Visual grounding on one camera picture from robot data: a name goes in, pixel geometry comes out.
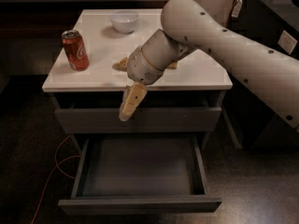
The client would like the red coke can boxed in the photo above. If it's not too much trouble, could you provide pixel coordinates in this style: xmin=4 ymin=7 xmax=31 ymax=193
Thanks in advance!
xmin=62 ymin=30 xmax=90 ymax=71

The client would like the white tag on cable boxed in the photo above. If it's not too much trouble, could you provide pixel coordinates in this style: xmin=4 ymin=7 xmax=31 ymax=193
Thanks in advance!
xmin=231 ymin=0 xmax=243 ymax=18

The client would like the grey cabinet with white top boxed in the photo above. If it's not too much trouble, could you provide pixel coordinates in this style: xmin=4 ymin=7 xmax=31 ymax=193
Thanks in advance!
xmin=43 ymin=9 xmax=232 ymax=147

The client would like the white label on cabinet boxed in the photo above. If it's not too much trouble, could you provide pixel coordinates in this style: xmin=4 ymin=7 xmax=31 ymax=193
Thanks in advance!
xmin=278 ymin=31 xmax=298 ymax=55

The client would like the grey top drawer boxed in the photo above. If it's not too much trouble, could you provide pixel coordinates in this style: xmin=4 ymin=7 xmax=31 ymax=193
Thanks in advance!
xmin=55 ymin=96 xmax=221 ymax=133

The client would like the green and yellow sponge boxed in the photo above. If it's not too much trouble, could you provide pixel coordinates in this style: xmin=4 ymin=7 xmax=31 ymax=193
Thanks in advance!
xmin=167 ymin=62 xmax=178 ymax=69

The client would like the white bowl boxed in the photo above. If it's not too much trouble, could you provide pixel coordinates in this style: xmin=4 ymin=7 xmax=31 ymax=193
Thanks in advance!
xmin=110 ymin=10 xmax=139 ymax=34

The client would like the dark wooden bench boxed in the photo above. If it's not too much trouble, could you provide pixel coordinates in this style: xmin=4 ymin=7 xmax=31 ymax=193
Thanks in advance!
xmin=0 ymin=1 xmax=165 ymax=38

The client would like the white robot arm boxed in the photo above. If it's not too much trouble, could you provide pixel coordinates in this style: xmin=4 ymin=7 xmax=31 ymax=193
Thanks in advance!
xmin=119 ymin=0 xmax=299 ymax=128

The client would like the orange cable on floor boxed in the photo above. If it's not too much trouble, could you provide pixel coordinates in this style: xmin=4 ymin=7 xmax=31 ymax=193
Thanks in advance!
xmin=30 ymin=134 xmax=82 ymax=224

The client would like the grey drawer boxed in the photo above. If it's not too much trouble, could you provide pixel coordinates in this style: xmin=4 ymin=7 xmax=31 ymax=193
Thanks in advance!
xmin=58 ymin=133 xmax=221 ymax=216
xmin=55 ymin=96 xmax=221 ymax=133

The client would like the black side cabinet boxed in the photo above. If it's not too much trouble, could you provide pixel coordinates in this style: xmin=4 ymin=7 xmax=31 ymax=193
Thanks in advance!
xmin=223 ymin=0 xmax=299 ymax=148

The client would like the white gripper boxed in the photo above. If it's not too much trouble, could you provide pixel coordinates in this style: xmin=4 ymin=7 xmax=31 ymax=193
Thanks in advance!
xmin=112 ymin=46 xmax=164 ymax=121

